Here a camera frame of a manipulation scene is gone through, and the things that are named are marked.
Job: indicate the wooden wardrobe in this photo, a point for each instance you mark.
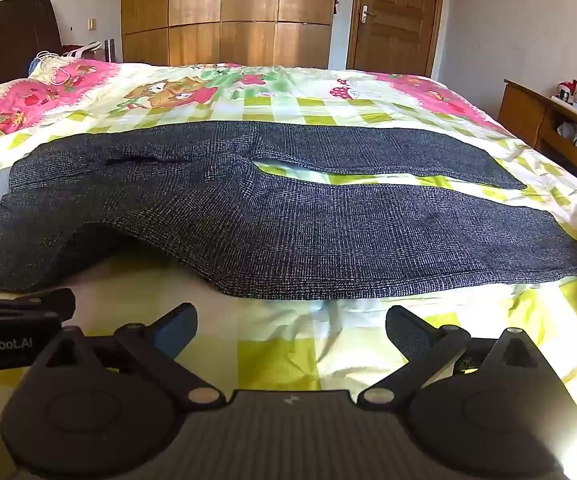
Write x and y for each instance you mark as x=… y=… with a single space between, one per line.
x=228 y=10

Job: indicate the wooden door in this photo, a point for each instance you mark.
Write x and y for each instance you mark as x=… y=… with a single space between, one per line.
x=398 y=15

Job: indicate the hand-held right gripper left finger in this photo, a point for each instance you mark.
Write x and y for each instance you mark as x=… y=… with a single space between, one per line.
x=178 y=331

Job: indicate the dark brown headboard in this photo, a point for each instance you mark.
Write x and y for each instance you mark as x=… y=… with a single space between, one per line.
x=13 y=40

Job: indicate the wooden side table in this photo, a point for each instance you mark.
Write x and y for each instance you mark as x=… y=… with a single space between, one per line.
x=523 y=110

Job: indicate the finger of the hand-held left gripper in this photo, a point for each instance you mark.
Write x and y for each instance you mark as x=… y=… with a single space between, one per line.
x=53 y=305

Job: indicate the dark grey checked pants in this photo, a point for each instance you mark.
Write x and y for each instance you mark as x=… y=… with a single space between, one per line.
x=293 y=240

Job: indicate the printed checked quilt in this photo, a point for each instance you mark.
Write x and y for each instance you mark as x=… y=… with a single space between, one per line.
x=318 y=105

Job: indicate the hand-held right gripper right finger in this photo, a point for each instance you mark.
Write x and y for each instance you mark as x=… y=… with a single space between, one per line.
x=408 y=331

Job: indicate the red and white stuffed toy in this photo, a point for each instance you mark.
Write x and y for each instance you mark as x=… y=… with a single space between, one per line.
x=567 y=92

